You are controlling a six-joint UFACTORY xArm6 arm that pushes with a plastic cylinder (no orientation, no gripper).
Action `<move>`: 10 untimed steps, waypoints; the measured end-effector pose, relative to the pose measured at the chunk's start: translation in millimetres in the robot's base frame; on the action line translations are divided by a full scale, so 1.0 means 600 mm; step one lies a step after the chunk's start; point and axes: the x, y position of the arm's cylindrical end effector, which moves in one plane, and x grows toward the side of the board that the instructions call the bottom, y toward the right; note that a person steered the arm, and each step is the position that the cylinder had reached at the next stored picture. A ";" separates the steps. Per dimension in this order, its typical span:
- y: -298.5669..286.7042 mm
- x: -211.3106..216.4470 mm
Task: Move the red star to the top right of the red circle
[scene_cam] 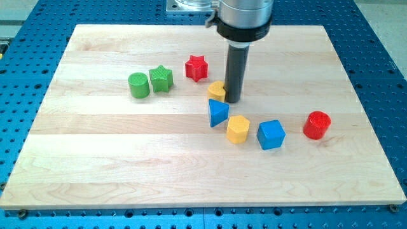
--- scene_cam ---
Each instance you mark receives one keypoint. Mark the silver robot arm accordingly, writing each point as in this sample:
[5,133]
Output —
[242,20]

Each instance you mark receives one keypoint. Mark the red star block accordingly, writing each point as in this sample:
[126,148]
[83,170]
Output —
[196,68]

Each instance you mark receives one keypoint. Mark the green star block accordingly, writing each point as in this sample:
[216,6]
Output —
[161,79]

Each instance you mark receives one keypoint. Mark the blue triangle block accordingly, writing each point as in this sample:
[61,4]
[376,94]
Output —
[218,112]

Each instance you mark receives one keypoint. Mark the yellow heart block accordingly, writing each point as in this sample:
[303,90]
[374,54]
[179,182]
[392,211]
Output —
[216,91]

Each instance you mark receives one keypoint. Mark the yellow hexagon block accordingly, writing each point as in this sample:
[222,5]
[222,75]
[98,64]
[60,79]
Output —
[237,129]

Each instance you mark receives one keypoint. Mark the light wooden board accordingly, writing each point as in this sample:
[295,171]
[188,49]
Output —
[93,145]

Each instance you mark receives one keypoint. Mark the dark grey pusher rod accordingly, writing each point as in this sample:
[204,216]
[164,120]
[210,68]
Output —
[235,70]

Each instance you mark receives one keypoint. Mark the blue cube block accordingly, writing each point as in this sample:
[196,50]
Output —
[270,134]

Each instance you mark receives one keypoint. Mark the green cylinder block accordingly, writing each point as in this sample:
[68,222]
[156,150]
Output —
[139,85]

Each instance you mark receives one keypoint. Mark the red cylinder block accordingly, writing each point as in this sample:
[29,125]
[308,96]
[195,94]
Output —
[317,125]

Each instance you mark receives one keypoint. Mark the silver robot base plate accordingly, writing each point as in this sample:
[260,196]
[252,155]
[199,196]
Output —
[183,7]

